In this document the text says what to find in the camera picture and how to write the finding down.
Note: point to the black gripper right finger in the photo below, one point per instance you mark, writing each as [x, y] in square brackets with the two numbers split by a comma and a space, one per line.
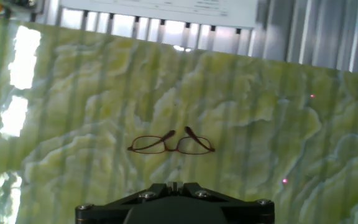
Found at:
[247, 211]

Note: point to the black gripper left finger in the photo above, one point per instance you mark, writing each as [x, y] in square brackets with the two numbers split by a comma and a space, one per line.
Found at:
[104, 211]

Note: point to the brown thin-framed glasses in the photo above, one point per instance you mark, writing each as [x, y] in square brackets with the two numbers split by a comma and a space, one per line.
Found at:
[168, 136]

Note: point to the green marble pattern mat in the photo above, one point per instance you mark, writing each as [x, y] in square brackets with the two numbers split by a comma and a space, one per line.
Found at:
[166, 99]

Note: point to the densely printed paper sheet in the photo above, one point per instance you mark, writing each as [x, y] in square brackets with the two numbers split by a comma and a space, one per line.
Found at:
[166, 11]

